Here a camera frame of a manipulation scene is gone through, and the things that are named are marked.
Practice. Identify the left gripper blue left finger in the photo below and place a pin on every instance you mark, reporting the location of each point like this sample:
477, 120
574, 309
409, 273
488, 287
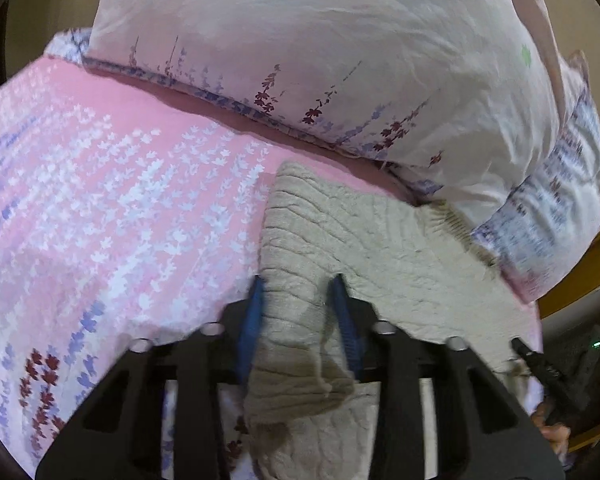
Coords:
116, 433

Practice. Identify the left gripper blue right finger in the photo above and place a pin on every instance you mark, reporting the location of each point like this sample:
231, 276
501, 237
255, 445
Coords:
438, 398

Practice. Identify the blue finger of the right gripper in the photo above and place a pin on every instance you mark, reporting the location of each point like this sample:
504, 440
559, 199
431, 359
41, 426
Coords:
561, 391

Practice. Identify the beige cable knit sweater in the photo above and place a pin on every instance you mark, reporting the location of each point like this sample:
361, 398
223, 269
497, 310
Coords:
341, 272

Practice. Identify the right floral pillow with tree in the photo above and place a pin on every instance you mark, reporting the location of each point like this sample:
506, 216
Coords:
549, 221

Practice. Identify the pink lavender floral bedsheet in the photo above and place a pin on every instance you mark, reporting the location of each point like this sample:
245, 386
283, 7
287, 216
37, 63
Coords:
127, 210

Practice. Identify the left floral pink pillow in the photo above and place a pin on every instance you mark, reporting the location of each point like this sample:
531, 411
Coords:
457, 95

